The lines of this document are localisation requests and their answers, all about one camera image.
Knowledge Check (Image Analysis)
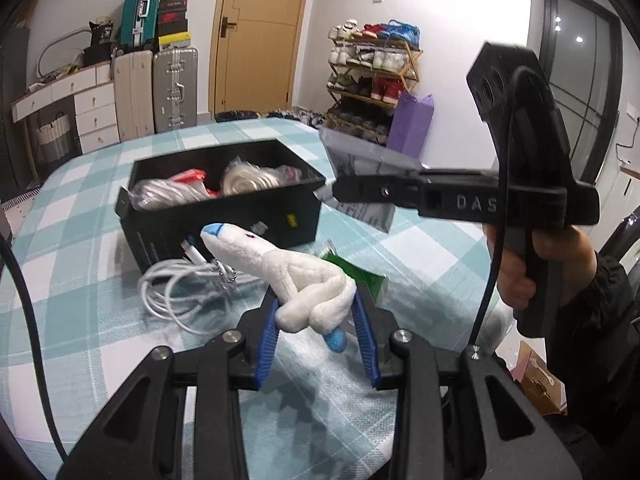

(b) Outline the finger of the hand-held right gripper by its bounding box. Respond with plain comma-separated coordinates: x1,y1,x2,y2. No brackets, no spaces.
331,170,424,209

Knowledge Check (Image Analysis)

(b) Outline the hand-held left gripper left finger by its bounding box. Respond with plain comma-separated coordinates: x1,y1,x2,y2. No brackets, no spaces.
55,295,281,480

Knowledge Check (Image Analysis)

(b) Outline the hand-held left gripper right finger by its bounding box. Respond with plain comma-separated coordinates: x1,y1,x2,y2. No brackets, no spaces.
350,281,583,480

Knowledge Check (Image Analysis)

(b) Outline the grey plastic bag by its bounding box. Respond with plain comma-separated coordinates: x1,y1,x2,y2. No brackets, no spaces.
317,127,427,234

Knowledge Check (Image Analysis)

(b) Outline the white plush toy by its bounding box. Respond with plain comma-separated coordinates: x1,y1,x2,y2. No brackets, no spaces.
200,222,359,354

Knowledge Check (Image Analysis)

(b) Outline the black cardboard box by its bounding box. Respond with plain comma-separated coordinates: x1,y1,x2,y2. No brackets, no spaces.
115,139,329,272

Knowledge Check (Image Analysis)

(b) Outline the white rope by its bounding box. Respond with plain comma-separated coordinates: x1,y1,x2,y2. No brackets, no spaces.
220,157,307,197

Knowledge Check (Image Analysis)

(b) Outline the clear bag with red item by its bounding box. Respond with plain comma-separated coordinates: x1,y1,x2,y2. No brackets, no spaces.
172,169,219,197

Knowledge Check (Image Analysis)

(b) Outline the person's right forearm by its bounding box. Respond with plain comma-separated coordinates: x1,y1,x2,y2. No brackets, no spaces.
542,255,640,441

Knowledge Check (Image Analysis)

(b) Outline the person's right hand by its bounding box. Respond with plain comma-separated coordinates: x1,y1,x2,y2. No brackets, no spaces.
482,222,599,309

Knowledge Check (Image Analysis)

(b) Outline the purple bag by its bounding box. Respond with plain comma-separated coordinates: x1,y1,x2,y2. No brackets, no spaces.
386,91,435,159

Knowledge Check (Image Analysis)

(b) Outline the green packet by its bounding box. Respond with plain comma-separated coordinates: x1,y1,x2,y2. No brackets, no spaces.
320,250,387,307

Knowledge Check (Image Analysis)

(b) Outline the dark framed glass door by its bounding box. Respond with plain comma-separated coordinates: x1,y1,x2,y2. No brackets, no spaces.
527,0,624,187

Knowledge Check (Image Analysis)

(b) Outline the pile of shoes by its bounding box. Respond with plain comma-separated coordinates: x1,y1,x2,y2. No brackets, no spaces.
215,107,332,129

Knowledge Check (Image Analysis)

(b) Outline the wooden shoe rack with shoes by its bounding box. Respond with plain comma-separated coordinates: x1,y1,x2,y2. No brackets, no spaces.
326,20,424,144

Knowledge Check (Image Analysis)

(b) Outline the open brown cardboard box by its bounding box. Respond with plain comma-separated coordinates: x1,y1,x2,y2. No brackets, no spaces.
514,340,569,417

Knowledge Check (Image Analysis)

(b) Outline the tan wooden door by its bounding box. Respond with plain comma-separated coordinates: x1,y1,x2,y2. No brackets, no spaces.
212,0,315,117

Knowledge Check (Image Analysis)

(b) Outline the silver suitcase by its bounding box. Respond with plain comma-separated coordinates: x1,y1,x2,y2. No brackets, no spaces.
152,47,200,135

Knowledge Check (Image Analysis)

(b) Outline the beige suitcase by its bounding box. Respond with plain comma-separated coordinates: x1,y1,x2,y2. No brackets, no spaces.
111,50,155,143

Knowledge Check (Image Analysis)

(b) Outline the white desk with drawers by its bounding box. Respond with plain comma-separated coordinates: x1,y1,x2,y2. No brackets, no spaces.
11,62,121,157

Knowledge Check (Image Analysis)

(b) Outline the woven storage basket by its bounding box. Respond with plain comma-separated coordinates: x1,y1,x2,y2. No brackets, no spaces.
34,112,74,162

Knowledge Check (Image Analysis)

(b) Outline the teal suitcase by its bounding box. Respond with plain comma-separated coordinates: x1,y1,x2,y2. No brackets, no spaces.
118,0,164,52

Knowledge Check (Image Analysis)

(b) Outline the black printed paper bag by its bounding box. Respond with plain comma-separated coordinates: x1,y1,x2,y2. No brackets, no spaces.
88,19,117,50

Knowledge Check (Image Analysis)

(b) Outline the dark grey refrigerator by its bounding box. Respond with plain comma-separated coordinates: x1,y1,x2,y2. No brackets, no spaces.
0,25,32,192

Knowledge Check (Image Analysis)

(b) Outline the white coiled cable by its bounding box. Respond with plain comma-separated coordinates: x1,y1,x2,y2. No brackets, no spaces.
138,240,272,336

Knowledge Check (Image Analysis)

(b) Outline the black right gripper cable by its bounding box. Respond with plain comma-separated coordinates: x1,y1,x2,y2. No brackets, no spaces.
469,66,547,352

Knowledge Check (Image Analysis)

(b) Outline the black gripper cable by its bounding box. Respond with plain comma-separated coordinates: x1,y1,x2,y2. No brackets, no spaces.
469,66,547,352
0,232,69,467

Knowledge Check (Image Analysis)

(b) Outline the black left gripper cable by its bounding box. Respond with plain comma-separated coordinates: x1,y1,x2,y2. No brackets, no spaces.
0,232,69,467

